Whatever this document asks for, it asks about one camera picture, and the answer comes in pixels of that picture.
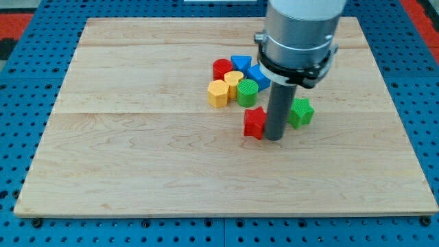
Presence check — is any blue triangle block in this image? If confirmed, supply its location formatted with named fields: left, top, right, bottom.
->
left=230, top=55, right=252, bottom=75

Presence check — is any red star block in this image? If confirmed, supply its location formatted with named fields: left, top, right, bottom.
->
left=244, top=106, right=266, bottom=140

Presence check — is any green star block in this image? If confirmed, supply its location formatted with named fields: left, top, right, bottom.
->
left=288, top=97, right=315, bottom=129

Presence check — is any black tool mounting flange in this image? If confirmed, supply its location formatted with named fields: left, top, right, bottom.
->
left=257, top=45, right=335, bottom=89

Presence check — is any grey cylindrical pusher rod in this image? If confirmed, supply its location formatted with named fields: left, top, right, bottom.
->
left=264, top=82, right=297, bottom=141

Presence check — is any blue cube block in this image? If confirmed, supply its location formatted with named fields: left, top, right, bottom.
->
left=246, top=64, right=271, bottom=92

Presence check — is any yellow heart block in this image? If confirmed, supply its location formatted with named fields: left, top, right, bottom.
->
left=224, top=71, right=244, bottom=99

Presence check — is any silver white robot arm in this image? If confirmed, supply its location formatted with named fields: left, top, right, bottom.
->
left=254, top=0, right=346, bottom=141

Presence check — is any light wooden board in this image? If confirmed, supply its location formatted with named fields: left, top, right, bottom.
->
left=14, top=17, right=438, bottom=218

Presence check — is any green cylinder block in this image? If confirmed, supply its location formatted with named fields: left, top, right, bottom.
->
left=237, top=79, right=259, bottom=107

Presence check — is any red cylinder block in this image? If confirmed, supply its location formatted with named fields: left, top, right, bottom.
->
left=212, top=58, right=233, bottom=80

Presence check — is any yellow hexagon block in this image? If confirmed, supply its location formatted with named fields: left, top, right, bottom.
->
left=207, top=80, right=229, bottom=108

